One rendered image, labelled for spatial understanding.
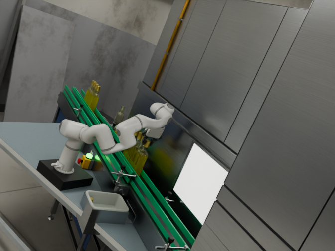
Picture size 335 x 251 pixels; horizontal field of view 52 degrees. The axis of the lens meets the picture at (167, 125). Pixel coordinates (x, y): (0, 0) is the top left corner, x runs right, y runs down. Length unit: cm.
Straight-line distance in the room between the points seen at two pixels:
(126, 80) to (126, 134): 433
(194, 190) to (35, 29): 349
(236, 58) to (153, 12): 420
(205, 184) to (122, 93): 445
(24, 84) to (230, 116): 347
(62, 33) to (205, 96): 337
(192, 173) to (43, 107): 347
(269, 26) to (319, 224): 111
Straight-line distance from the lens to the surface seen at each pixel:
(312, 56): 111
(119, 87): 617
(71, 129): 194
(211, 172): 180
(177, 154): 206
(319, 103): 104
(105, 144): 182
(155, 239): 183
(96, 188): 226
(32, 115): 502
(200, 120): 199
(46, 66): 499
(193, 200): 189
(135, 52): 606
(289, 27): 174
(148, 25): 602
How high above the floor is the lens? 178
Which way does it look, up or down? 13 degrees down
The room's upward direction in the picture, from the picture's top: 23 degrees clockwise
